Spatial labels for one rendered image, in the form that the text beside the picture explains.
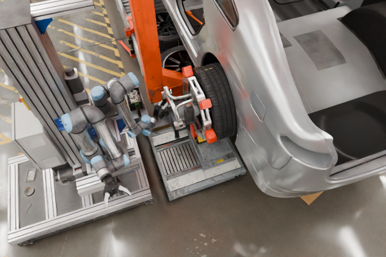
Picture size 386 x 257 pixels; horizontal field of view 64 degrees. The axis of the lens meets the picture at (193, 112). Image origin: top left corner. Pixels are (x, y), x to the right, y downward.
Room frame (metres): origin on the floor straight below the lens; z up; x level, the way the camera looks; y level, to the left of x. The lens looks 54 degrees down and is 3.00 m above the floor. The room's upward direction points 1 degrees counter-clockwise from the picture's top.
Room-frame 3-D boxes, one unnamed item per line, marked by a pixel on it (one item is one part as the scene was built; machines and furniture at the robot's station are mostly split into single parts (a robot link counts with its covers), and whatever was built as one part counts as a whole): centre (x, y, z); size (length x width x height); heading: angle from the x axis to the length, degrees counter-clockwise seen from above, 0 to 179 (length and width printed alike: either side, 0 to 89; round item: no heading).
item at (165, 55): (2.51, 0.08, 0.39); 0.66 x 0.66 x 0.24
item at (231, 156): (1.69, -0.19, 0.13); 0.50 x 0.36 x 0.10; 20
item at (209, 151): (1.70, -0.19, 0.32); 0.40 x 0.30 x 0.28; 20
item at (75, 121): (1.12, 0.74, 1.19); 0.15 x 0.12 x 0.55; 123
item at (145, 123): (1.44, 0.39, 0.91); 0.11 x 0.08 x 0.11; 136
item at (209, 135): (1.34, -0.14, 0.85); 0.09 x 0.08 x 0.07; 20
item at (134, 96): (2.01, 0.60, 0.51); 0.20 x 0.14 x 0.13; 15
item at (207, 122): (1.64, -0.03, 0.85); 0.54 x 0.07 x 0.54; 20
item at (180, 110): (1.61, 0.04, 0.85); 0.21 x 0.14 x 0.14; 110
